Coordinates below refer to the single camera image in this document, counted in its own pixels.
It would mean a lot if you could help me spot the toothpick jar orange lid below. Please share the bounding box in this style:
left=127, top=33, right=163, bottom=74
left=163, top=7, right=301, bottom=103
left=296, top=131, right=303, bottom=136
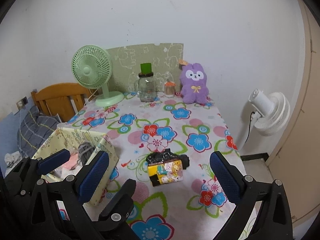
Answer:
left=164, top=80, right=176, bottom=97

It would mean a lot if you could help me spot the grey drawstring pouch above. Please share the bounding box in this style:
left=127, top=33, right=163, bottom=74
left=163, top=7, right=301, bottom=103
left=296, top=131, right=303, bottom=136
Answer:
left=78, top=141, right=95, bottom=166

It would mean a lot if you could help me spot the crumpled white cloth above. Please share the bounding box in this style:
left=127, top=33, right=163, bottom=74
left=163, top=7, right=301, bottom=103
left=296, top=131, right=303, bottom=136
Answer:
left=4, top=151, right=22, bottom=170

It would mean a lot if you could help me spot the beige door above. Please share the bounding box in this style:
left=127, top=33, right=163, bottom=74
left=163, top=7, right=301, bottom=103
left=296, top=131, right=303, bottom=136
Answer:
left=267, top=0, right=319, bottom=227

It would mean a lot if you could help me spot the grey plaid pillow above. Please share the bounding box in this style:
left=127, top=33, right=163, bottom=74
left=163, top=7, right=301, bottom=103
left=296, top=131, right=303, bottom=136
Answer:
left=17, top=106, right=61, bottom=158

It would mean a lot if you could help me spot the glass mason jar mug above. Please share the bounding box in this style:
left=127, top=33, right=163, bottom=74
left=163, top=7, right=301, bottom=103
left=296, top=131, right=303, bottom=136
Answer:
left=135, top=63, right=156, bottom=102

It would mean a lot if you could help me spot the wall power socket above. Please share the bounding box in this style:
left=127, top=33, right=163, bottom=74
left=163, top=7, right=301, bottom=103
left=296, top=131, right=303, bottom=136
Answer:
left=16, top=96, right=28, bottom=110

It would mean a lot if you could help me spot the yellow fabric storage box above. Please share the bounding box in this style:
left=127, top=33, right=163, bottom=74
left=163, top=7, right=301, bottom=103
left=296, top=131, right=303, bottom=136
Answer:
left=32, top=127, right=119, bottom=206

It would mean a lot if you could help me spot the pink paper packet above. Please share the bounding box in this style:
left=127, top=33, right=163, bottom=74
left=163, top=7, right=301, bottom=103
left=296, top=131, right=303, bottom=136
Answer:
left=62, top=153, right=79, bottom=170

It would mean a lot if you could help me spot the clear plastic pen pouch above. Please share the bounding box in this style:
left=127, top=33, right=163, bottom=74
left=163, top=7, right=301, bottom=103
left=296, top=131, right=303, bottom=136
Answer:
left=47, top=167, right=68, bottom=181

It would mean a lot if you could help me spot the green patterned wall board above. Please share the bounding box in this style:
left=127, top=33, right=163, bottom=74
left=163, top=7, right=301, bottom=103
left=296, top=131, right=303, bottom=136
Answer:
left=107, top=43, right=184, bottom=92

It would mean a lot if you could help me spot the floral tablecloth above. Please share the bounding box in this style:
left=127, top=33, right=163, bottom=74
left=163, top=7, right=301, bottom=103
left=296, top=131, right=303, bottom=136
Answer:
left=50, top=94, right=245, bottom=239

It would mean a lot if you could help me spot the green desk fan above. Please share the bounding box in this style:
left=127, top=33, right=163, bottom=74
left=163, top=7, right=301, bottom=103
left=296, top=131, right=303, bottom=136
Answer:
left=71, top=45, right=124, bottom=107

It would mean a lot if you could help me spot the white standing fan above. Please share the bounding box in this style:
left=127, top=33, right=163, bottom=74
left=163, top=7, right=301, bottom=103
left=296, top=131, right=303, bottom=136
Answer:
left=237, top=89, right=291, bottom=150

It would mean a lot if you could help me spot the purple plush bunny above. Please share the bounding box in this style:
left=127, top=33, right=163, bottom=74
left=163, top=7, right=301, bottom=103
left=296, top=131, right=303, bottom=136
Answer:
left=180, top=63, right=209, bottom=105

